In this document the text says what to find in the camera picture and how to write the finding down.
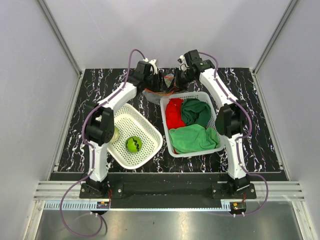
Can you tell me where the dark green cloth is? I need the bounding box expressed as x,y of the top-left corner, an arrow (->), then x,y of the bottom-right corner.
181,98 -> 212,128

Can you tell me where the green fake watermelon ball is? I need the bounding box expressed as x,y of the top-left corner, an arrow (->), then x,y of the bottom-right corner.
125,136 -> 143,153

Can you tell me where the white basket with cloths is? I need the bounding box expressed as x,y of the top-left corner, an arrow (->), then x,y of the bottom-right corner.
160,91 -> 224,158

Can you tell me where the clear zip top bag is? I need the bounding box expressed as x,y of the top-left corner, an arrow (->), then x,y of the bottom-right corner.
142,72 -> 182,105

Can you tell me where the red cloth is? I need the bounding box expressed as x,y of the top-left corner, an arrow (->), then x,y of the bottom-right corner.
165,98 -> 186,130

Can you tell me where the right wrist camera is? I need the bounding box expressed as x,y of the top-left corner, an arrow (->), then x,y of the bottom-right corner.
177,55 -> 189,72

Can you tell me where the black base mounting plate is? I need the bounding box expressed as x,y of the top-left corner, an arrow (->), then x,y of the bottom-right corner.
79,181 -> 257,200

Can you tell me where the white slotted cable duct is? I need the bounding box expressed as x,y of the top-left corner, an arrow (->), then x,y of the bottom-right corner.
44,200 -> 110,211

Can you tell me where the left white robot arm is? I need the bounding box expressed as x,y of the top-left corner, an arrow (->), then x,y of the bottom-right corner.
79,59 -> 163,199

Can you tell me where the light green towel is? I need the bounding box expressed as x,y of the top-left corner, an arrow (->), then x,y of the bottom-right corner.
169,124 -> 221,154

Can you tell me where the purple cable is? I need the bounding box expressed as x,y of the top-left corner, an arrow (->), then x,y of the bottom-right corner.
58,49 -> 148,237
198,51 -> 270,217

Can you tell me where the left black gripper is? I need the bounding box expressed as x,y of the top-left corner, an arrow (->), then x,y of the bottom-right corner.
144,71 -> 168,94

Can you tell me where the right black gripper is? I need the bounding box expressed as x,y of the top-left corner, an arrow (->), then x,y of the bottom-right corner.
166,68 -> 196,95

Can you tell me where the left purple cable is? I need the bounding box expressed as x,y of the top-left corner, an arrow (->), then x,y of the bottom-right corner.
58,49 -> 148,237

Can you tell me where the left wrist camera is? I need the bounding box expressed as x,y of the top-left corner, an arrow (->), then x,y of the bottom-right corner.
143,58 -> 159,75

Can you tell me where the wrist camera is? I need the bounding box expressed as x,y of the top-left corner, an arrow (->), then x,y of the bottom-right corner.
143,58 -> 159,75
177,55 -> 189,72

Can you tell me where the empty white perforated basket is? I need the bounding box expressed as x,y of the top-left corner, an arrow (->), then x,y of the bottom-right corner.
107,103 -> 163,170

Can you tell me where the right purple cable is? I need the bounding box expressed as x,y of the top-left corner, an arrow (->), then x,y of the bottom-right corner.
198,51 -> 270,217

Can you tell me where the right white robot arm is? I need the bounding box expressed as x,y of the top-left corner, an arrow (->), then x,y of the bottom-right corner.
174,49 -> 252,199

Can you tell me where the green fake cabbage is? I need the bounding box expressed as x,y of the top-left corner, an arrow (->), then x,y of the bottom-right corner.
110,126 -> 120,143

